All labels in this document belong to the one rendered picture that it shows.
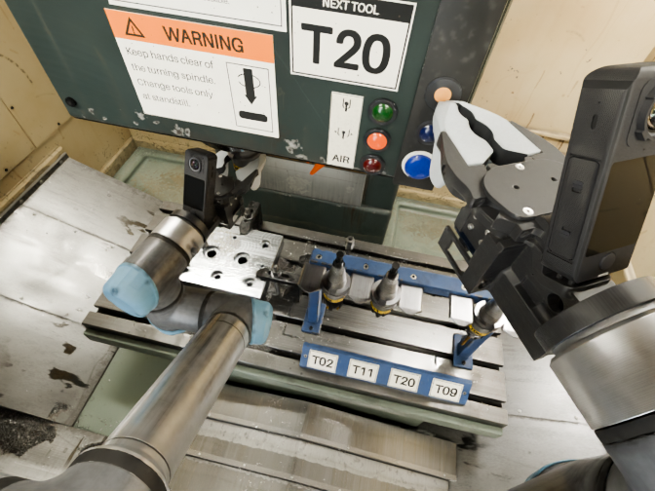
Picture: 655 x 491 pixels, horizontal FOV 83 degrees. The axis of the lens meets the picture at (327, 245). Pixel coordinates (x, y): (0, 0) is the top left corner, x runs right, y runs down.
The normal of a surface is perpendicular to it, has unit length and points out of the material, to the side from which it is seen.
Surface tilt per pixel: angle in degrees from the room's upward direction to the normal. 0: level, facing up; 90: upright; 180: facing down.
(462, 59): 90
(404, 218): 0
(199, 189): 62
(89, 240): 24
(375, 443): 8
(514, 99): 90
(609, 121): 88
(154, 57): 90
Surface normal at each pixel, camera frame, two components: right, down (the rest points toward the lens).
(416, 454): 0.18, -0.56
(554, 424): -0.35, -0.63
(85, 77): -0.22, 0.77
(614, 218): 0.34, 0.41
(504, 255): 0.30, 0.77
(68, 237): 0.44, -0.46
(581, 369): -0.93, 0.09
